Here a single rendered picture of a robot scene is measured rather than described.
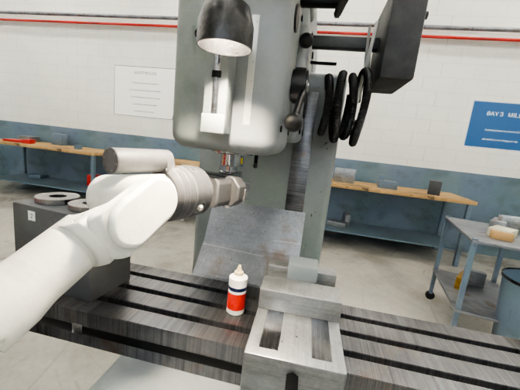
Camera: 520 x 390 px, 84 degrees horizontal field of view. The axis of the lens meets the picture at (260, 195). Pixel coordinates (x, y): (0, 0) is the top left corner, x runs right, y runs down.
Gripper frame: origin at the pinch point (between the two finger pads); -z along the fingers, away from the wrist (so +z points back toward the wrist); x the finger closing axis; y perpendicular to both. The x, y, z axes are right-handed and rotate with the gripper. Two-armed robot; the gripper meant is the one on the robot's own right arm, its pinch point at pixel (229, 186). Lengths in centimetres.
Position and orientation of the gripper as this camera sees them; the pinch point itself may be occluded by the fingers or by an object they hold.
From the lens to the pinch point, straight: 60.9
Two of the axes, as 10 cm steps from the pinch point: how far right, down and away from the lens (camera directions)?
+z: -5.0, 1.0, -8.6
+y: -1.1, 9.8, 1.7
